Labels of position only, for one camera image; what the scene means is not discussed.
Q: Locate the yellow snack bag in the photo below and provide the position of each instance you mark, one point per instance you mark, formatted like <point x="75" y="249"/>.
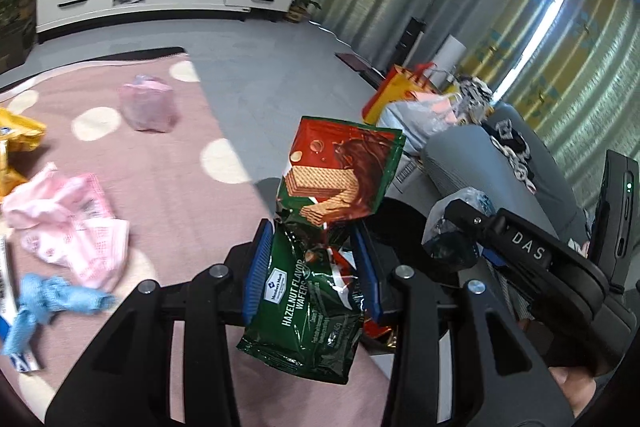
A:
<point x="20" y="132"/>

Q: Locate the grey sofa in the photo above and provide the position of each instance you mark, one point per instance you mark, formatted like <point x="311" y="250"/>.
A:
<point x="465" y="157"/>

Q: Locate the black white clothing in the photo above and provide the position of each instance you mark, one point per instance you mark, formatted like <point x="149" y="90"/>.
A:
<point x="515" y="152"/>

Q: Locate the dark floor mat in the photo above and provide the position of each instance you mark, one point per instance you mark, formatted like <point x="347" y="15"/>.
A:
<point x="357" y="64"/>

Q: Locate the blue crinkled wrapper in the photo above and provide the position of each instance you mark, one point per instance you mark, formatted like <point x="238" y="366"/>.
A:
<point x="65" y="297"/>

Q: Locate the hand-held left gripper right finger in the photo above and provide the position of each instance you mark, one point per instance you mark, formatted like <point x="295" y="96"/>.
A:
<point x="367" y="277"/>

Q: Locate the green wafer bag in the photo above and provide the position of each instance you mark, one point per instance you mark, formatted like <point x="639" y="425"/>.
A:
<point x="310" y="307"/>

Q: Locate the clear blue plastic wrapper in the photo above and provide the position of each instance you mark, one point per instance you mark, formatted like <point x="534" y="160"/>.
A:
<point x="450" y="247"/>

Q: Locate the pink plastic bag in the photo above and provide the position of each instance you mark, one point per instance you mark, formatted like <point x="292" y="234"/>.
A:
<point x="150" y="107"/>

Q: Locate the potted plant dark planter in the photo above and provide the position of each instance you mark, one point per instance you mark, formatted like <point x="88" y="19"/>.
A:
<point x="15" y="27"/>

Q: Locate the white tv cabinet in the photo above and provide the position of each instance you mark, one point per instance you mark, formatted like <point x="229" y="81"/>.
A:
<point x="150" y="2"/>

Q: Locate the pink printed packet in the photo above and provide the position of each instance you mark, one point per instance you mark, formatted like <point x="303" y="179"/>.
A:
<point x="75" y="217"/>

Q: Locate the person's right hand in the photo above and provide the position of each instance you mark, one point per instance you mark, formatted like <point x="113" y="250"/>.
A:
<point x="575" y="389"/>

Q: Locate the small potted plant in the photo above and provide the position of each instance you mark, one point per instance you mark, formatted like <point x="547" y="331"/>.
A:
<point x="302" y="7"/>

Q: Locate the white cylinder appliance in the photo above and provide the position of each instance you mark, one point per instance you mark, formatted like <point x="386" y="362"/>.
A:
<point x="450" y="57"/>

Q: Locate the red yellow shopping bag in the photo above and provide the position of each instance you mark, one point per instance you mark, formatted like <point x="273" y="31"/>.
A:
<point x="390" y="92"/>

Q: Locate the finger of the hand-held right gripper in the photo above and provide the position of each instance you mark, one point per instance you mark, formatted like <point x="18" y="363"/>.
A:
<point x="470" y="214"/>
<point x="492" y="257"/>

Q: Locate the black trash bin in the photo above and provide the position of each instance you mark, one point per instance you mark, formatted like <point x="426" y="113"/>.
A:
<point x="400" y="227"/>

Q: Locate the white barcode cardboard box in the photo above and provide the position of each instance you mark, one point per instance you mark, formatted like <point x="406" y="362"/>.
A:
<point x="407" y="172"/>

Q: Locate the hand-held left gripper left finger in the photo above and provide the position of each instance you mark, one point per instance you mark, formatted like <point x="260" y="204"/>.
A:
<point x="257" y="272"/>

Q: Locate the black upright vacuum cleaner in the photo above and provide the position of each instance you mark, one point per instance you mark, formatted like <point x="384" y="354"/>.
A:
<point x="412" y="37"/>

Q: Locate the striped clothing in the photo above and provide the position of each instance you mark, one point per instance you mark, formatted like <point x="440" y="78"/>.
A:
<point x="475" y="99"/>

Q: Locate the white barcode tube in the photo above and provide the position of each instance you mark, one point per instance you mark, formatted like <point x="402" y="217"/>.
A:
<point x="22" y="359"/>

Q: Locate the large pale plastic bag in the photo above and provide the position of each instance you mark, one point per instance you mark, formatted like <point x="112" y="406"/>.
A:
<point x="415" y="122"/>

